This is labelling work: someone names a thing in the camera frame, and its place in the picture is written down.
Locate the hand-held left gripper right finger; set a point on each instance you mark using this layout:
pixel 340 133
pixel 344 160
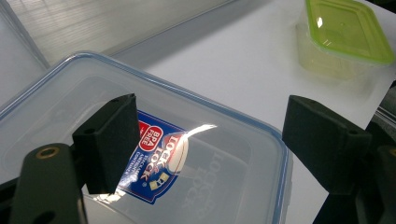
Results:
pixel 323 143

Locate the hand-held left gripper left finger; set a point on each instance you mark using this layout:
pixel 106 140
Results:
pixel 106 143

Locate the clear container with green lid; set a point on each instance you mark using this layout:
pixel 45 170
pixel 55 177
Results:
pixel 342 37

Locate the clear container with blue-rimmed lid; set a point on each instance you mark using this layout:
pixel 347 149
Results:
pixel 218 161

